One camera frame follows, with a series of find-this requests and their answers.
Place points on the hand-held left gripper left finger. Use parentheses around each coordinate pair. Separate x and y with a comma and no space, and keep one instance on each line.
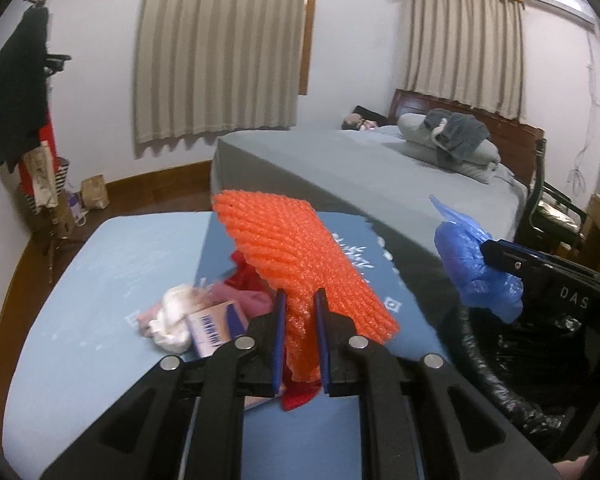
(279,345)

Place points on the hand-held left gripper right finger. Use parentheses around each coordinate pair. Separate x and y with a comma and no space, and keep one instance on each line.
(322,345)

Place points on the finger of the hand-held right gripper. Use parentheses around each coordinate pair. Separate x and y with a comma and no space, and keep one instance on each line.
(505,256)

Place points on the blue plastic bag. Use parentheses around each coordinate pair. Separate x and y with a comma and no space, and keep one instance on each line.
(472,265)

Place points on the orange foam net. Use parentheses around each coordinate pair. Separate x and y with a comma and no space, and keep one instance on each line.
(300,255)

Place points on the pink cloth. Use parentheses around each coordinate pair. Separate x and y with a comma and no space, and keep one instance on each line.
(252,304)

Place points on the black armchair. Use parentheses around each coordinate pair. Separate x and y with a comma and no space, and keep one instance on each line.
(550,212)

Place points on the white and blue box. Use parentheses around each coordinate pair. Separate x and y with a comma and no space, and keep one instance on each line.
(212,331)

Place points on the grey pillow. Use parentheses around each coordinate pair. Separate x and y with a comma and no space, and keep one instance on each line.
(412,127)
(480,167)

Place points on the white crumpled tissue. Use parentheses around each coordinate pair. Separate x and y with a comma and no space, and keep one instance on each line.
(176,312)

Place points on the wooden headboard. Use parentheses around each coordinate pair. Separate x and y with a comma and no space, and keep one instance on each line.
(510,140)

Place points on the dark grey clothes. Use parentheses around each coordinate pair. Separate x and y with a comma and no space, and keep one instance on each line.
(462,132)

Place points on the bed with grey sheet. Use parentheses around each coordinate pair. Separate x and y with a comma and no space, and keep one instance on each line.
(340,175)

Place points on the blue printed tablecloth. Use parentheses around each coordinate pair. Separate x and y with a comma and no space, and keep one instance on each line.
(85,310)

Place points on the dark bundle with toy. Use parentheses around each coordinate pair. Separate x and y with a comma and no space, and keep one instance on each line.
(362,119)

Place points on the narrow beige striped curtain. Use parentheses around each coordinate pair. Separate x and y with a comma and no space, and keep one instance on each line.
(462,55)

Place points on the brown paper bag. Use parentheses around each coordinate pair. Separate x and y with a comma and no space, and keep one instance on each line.
(95,192)

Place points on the white and purple bag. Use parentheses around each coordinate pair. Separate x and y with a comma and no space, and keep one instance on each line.
(77,205)

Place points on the wooden coat rack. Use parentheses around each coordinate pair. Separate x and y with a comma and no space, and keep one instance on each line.
(55,240)

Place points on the white air conditioner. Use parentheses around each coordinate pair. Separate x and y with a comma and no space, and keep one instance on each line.
(560,2)

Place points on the striped bag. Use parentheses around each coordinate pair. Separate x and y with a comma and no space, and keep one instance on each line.
(64,175)

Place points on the white printed cloth bag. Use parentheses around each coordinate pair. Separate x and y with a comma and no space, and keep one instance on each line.
(42,175)

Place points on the wide beige striped curtain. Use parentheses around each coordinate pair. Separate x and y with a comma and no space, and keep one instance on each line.
(215,50)

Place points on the red garment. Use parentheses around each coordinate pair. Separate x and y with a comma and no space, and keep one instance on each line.
(42,135)

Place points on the black coat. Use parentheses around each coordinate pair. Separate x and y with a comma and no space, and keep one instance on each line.
(20,90)

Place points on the wooden window frame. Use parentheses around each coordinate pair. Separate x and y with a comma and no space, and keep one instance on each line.
(311,20)

